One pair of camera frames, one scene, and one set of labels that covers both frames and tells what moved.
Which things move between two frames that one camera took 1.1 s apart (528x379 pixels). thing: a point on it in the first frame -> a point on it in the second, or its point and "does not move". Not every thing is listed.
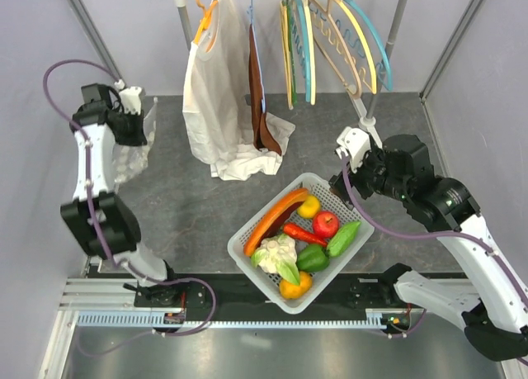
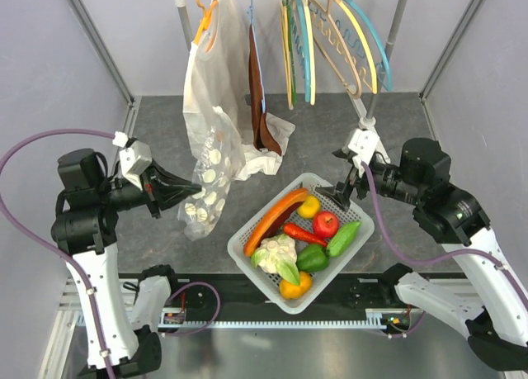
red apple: x=326 y=224 does not move
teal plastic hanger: x=387 y=81 does not move
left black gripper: x=139 y=139 -> x=162 y=189
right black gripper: x=376 y=154 does not move
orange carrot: x=272 y=223 does not move
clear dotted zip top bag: x=130 y=161 -> x=216 y=173
